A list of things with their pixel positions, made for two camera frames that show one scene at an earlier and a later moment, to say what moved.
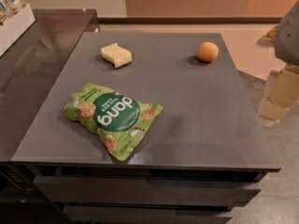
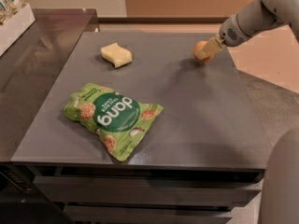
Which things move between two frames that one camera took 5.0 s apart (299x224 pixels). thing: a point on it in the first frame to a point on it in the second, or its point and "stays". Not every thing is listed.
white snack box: [16, 16] stays
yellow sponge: [116, 55] stays
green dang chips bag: [120, 121] stays
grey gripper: [288, 41] to [230, 34]
